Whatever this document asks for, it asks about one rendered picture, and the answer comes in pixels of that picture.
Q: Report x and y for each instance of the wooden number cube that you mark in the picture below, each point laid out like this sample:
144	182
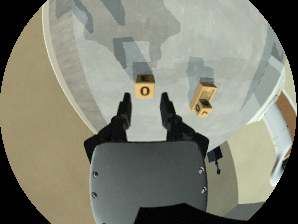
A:
145	86
203	108

